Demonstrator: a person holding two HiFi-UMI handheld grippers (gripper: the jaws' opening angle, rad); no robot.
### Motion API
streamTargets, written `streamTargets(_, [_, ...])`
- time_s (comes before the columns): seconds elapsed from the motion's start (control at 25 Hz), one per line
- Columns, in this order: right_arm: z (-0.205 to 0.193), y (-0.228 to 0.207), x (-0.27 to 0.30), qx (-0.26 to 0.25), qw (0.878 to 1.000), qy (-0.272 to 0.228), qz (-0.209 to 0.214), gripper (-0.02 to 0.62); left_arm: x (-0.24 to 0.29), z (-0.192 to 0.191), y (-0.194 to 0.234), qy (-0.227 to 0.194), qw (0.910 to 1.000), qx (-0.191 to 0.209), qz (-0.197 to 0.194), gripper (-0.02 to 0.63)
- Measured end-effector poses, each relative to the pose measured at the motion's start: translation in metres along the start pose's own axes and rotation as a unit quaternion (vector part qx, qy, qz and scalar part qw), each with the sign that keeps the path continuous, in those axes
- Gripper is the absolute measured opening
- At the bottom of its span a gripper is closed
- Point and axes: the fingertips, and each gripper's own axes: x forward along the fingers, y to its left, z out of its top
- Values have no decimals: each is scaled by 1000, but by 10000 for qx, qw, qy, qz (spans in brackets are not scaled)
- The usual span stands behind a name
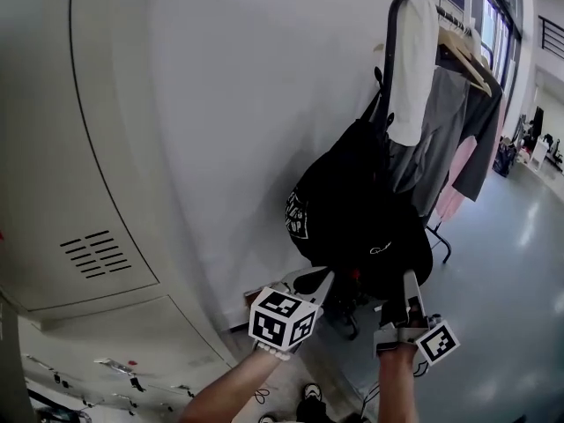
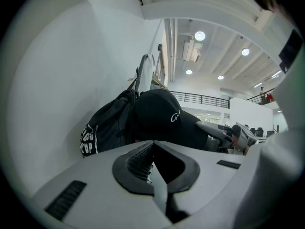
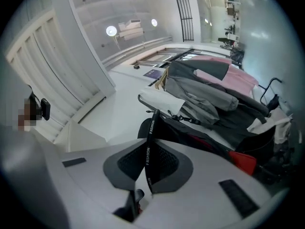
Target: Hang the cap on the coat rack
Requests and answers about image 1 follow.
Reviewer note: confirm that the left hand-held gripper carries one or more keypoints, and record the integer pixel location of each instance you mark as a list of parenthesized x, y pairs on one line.
[(282, 320)]

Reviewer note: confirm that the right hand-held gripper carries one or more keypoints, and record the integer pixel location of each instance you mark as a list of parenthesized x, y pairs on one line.
[(436, 342)]

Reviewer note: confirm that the black garment with white logo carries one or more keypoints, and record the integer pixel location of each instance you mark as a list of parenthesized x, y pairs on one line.
[(396, 254)]

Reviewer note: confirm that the clothes rack with garments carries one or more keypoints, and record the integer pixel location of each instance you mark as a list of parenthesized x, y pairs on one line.
[(389, 42)]

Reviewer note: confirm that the person's right forearm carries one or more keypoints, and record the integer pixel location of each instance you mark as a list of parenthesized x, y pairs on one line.
[(396, 386)]

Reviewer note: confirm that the person's left forearm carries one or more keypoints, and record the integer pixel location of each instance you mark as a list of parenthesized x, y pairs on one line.
[(229, 390)]

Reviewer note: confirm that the red bag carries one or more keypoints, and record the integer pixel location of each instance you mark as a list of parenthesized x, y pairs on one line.
[(355, 274)]

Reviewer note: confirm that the black backpack with white print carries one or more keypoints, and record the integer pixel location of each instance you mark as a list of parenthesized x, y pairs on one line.
[(326, 201)]

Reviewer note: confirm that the person's right shoe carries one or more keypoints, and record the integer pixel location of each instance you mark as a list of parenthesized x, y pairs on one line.
[(312, 391)]

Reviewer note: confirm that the person's shoe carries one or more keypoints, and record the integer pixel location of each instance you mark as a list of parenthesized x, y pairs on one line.
[(267, 419), (312, 391)]

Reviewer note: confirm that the pink hanging garment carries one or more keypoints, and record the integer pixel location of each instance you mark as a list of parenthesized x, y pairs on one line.
[(456, 183)]

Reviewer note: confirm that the person's leg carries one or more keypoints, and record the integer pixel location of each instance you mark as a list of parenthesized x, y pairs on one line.
[(315, 412)]

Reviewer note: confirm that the light grey hanging garment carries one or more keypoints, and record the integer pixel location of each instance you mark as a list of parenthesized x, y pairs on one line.
[(436, 148)]

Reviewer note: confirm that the person's left shoe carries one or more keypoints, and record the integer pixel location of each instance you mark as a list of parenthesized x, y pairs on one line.
[(267, 419)]

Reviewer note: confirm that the black duffel bag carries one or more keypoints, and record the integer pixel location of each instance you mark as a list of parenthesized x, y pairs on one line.
[(503, 159)]

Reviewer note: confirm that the dark grey hanging shirt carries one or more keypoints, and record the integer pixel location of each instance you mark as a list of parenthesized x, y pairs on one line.
[(480, 139)]

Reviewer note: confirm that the small white table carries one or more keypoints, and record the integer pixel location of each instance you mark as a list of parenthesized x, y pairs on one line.
[(538, 152)]

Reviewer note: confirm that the white hanging garment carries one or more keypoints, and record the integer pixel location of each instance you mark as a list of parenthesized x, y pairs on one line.
[(414, 69)]

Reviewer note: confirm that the wooden clothes hanger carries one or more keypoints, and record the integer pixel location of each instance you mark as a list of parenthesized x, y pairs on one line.
[(467, 57)]

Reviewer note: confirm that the glass sliding door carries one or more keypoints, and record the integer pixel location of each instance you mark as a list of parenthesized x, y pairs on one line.
[(500, 38)]

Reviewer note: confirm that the grey metal locker cabinet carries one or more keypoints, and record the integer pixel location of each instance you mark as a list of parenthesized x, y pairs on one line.
[(66, 148)]

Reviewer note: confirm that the black metal railing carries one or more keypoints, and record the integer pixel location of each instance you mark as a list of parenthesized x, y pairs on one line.
[(553, 38)]

